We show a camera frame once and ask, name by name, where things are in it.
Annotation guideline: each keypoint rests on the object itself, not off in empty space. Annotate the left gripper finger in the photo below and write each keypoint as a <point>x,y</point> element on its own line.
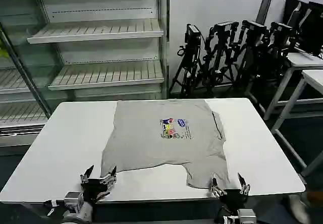
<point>87,174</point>
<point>110,177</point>

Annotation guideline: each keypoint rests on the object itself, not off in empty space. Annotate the white empty shelving unit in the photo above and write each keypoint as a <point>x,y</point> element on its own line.
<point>101,32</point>

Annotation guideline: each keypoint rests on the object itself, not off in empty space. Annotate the grey printed t-shirt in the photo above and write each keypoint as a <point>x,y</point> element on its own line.
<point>151,138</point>

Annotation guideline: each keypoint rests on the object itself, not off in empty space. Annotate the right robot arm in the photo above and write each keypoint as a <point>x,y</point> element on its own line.
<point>246,216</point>

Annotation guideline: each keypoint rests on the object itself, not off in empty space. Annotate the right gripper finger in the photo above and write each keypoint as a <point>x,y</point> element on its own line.
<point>215,188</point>
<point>244,186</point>

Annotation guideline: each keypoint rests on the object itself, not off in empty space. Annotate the black monitor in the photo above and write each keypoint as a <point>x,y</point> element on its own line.
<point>294,12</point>
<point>313,32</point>

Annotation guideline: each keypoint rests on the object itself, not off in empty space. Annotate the glass-sided shelving unit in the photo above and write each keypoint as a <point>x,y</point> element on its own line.
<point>15,82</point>

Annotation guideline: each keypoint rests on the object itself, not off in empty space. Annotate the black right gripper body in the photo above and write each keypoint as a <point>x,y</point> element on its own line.
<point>233,197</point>

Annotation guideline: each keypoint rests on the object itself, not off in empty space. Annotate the grey slanted metal post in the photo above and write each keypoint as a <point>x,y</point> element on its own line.
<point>266,2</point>

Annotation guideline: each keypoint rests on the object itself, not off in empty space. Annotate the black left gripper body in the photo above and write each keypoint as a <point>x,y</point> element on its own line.
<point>94,185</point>

